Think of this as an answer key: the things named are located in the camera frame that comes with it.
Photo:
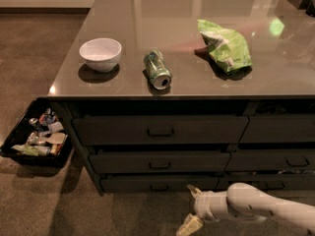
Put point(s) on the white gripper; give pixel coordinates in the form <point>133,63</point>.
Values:
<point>203,207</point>

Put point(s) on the dark drawer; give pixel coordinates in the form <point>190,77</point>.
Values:
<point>157,183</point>
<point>159,130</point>
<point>272,159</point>
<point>271,182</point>
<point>280,129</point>
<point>159,161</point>

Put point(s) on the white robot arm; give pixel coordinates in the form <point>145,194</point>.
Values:
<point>243,202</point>

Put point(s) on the green soda can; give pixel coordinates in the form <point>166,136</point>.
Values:
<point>159,76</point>

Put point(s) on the white crumpled paper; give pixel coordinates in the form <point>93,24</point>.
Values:
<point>55,127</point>

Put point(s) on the green chip bag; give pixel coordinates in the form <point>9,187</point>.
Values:
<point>227,47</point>

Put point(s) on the black trash bin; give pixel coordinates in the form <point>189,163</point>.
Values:
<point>25,134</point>

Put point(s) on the colourful snack wrapper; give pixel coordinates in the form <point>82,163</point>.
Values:
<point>47,117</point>

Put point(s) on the green wrapper in bin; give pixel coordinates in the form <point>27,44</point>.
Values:
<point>32,150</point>

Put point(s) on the white ceramic bowl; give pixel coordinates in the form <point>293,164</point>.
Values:
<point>101,54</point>

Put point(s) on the crushed silver can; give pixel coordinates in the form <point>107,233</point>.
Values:
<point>35,123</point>

